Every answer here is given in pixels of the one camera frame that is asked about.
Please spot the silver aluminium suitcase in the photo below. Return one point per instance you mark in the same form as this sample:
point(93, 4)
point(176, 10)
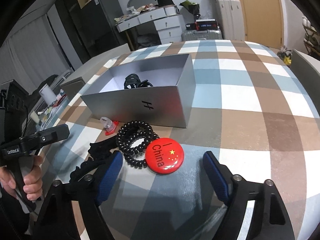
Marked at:
point(193, 35)

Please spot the white dressing desk with drawers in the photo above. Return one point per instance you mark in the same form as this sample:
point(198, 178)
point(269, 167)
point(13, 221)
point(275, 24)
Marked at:
point(168, 22)

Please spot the silver grey cardboard box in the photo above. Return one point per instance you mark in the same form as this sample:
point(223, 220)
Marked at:
point(167, 103)

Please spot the grey bedside cabinet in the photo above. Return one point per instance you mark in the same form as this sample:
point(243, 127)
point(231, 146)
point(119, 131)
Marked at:
point(72, 87)

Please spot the plaid bed blanket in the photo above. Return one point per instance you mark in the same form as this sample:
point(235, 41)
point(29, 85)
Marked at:
point(251, 111)

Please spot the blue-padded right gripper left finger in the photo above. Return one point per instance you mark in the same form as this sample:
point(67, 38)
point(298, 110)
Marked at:
point(57, 220)

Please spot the white upright suitcase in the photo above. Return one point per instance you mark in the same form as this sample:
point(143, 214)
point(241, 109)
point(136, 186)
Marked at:
point(230, 19)

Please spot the black flower bouquet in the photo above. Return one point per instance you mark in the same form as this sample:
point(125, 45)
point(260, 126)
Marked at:
point(193, 8)

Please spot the person's left hand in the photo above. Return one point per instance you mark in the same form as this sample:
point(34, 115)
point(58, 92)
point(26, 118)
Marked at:
point(33, 181)

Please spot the grey bed footboard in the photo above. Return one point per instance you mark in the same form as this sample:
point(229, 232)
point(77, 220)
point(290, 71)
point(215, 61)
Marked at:
point(306, 69)

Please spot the black wardrobe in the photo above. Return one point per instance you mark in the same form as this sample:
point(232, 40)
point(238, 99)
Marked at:
point(91, 26)

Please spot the red and clear small clip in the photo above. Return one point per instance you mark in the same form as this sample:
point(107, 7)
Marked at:
point(109, 125)

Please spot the black red box on suitcase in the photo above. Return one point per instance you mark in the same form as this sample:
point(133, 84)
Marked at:
point(206, 24)

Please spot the wooden shoe rack with shoes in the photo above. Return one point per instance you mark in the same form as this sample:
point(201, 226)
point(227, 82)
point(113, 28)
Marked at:
point(311, 38)

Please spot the wooden door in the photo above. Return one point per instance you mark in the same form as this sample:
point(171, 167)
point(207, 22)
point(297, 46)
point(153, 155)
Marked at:
point(263, 20)

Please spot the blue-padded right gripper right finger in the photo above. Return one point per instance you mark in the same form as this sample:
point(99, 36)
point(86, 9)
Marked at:
point(270, 219)

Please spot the grey bed side board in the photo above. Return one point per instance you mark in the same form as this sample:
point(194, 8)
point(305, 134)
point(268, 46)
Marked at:
point(88, 69)

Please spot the red China pin badge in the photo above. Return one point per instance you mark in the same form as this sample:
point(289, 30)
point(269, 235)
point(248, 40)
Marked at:
point(164, 155)

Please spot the black bat-shaped hair clip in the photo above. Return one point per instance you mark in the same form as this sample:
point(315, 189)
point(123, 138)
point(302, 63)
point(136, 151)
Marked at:
point(99, 154)

